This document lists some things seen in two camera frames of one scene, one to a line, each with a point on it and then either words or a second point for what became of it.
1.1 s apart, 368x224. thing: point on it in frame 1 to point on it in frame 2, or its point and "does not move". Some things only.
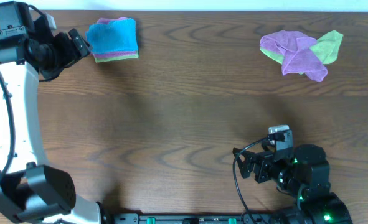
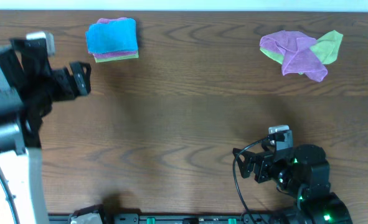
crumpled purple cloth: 297,56 does not move
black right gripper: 261,158 does not move
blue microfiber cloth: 114,36 does not move
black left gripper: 72,56 to 82,84
